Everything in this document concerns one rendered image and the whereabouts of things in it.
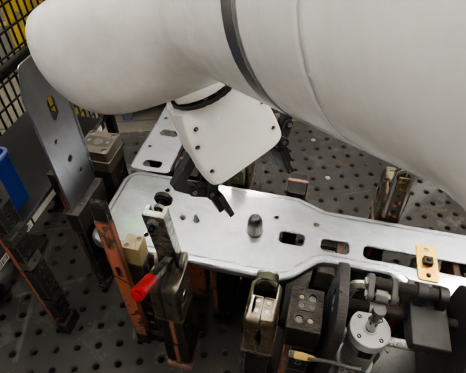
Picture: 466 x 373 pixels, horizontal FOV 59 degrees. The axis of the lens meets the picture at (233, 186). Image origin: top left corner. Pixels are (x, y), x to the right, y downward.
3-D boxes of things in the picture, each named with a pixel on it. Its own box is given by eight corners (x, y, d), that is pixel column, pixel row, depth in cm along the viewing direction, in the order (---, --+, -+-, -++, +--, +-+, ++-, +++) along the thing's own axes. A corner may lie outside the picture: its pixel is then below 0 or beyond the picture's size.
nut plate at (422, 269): (415, 243, 83) (416, 240, 83) (435, 247, 83) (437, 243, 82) (418, 279, 78) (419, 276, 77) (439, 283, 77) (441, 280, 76)
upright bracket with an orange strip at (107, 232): (152, 338, 101) (107, 200, 65) (150, 344, 100) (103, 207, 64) (140, 336, 101) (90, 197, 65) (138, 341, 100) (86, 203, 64)
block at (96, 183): (126, 252, 118) (102, 177, 97) (108, 289, 110) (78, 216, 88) (116, 250, 119) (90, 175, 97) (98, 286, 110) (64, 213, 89)
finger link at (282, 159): (274, 136, 47) (290, 175, 52) (295, 120, 48) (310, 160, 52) (259, 125, 50) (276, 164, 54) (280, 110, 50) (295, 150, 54)
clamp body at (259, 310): (278, 363, 97) (296, 277, 70) (270, 416, 89) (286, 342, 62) (240, 354, 98) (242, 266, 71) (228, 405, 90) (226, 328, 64)
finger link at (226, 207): (190, 195, 46) (214, 231, 50) (214, 178, 46) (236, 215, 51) (180, 181, 48) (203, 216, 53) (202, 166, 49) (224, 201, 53)
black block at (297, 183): (302, 242, 121) (316, 169, 100) (296, 273, 114) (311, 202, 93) (274, 237, 122) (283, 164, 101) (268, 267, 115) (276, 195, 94)
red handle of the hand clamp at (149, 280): (184, 251, 74) (150, 291, 59) (183, 263, 74) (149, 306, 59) (162, 247, 75) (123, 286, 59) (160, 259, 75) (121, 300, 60)
